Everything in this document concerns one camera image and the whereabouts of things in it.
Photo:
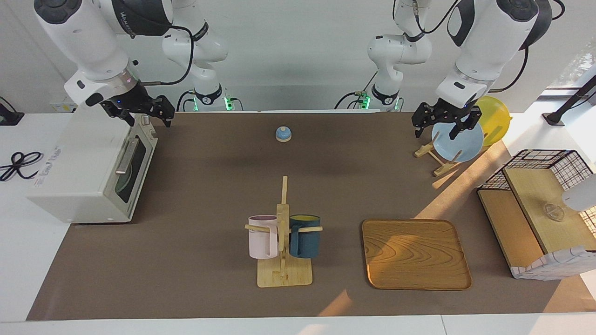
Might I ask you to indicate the white socket box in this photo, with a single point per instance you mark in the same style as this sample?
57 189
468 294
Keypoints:
59 107

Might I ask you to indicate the beige toaster oven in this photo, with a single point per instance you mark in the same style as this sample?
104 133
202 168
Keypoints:
70 186

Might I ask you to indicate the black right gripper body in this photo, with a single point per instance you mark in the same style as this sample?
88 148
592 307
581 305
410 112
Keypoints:
135 102

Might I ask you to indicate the brown table mat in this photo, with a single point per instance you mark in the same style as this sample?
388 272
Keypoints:
209 260

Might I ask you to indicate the wooden mug rack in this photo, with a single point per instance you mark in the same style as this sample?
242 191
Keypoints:
284 277

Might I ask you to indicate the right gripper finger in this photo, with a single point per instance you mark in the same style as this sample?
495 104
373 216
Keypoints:
167 111
128 118

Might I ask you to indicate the glass oven door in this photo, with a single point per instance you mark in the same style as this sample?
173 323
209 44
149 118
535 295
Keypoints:
146 158

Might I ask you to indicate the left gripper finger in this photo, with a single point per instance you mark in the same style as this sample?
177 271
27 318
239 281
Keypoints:
453 130
417 127

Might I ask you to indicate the black table clamp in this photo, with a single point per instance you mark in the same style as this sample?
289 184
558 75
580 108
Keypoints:
9 118

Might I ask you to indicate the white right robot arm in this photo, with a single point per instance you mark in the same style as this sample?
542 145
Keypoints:
79 37

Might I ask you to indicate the light blue plate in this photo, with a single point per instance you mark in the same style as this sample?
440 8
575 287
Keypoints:
465 144

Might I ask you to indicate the pink mug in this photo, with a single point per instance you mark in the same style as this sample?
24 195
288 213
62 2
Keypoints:
260 242

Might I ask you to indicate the dark blue mug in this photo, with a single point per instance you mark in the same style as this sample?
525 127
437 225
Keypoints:
305 242

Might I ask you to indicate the small blue call bell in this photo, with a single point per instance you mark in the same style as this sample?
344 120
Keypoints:
283 135

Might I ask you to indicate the white checked fabric liner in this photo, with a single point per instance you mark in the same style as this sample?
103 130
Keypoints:
549 267

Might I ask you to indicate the wooden plate rack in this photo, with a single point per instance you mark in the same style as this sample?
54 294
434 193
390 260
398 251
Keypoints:
442 170

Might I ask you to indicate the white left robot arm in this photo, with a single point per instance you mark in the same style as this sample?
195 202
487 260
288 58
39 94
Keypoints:
484 46

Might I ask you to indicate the rectangular wooden tray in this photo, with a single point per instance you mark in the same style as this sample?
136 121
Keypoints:
419 256

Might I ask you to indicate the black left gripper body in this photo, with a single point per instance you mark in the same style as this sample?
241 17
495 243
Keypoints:
450 116

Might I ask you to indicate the window with grey sill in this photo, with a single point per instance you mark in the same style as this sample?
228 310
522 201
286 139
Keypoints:
582 65

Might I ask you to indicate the clear glass piece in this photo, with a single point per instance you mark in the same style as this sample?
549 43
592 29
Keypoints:
555 212

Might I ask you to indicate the white cylindrical object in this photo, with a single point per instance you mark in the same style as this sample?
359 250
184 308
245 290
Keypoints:
582 195

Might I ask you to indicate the yellow plate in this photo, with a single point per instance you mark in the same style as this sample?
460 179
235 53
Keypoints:
496 121

